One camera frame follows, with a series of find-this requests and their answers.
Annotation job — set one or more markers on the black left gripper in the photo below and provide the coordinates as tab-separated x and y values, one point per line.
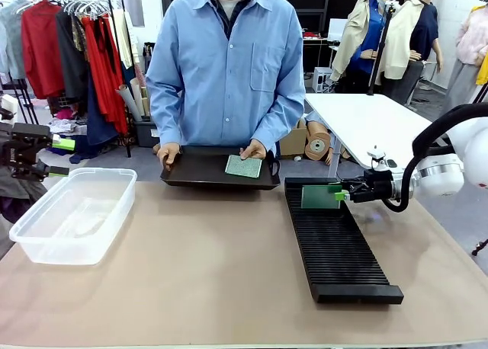
13	151

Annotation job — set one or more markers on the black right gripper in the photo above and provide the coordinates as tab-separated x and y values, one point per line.
375	189

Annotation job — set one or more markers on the green printed circuit board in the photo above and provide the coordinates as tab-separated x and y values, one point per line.
246	168
318	197

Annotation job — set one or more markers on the black plastic tray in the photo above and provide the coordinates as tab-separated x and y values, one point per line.
198	170

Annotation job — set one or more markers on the person's right forearm blue sleeve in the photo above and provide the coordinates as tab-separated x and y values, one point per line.
164	113

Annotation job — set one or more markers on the person's left forearm blue sleeve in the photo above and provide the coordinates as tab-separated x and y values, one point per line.
282	120

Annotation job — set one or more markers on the person's left hand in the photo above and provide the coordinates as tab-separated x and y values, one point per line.
254	150

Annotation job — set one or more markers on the person's right hand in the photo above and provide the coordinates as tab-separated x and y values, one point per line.
169	152

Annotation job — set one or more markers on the blue cloth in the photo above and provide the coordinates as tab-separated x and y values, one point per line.
82	151

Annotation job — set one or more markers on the white patterned cloth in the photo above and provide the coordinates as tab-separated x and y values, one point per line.
63	126

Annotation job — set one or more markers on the pink cloth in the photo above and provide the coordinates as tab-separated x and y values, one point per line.
65	114

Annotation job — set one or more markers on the navy blue garment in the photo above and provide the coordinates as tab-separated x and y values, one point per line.
99	124

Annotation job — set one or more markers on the grey cloth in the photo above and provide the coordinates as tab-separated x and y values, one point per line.
19	191

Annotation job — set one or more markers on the brown paper roll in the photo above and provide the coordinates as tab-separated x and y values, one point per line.
318	145

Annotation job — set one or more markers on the black slotted PCB rack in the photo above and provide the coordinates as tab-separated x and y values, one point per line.
335	250

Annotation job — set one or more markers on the clear plastic box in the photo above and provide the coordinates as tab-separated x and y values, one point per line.
72	219

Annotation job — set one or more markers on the brown cardboard box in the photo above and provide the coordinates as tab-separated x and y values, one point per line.
293	143

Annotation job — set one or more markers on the purple cloth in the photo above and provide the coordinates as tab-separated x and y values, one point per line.
9	209

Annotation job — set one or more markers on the white table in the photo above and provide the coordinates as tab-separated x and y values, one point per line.
362	120

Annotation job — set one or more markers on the white block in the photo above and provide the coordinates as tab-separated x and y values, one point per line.
10	103

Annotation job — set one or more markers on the red dress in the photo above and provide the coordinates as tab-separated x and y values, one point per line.
101	78

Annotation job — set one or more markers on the dark grey storage bin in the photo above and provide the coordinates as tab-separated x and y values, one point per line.
146	133

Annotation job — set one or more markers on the black jacket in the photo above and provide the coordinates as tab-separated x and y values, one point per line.
70	67

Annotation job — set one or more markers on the beige paper roll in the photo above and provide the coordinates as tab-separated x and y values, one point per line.
138	93

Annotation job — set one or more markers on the red shirt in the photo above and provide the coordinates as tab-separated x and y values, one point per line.
42	48

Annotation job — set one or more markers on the light grey-blue shirt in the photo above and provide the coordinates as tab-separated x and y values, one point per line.
11	40

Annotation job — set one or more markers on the black bag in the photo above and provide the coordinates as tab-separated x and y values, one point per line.
148	61

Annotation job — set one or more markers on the cream garment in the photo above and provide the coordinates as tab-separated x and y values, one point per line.
122	40

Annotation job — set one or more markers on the black pole stand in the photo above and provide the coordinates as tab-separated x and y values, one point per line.
381	48

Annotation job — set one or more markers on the mannequin beige jacket blue shirt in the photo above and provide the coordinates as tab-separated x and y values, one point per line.
362	32

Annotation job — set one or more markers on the white box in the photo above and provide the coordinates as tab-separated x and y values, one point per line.
337	28

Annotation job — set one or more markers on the mannequin cream jacket navy top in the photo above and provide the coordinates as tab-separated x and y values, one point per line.
408	40

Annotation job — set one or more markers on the person torso blue shirt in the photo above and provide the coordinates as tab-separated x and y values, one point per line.
228	59

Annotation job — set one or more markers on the yellow garment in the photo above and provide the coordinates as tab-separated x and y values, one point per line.
483	72

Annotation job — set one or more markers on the black shelf unit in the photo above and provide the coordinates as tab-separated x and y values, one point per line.
320	6

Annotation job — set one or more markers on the mannequin pink sweater grey skirt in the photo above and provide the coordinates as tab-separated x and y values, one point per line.
470	40

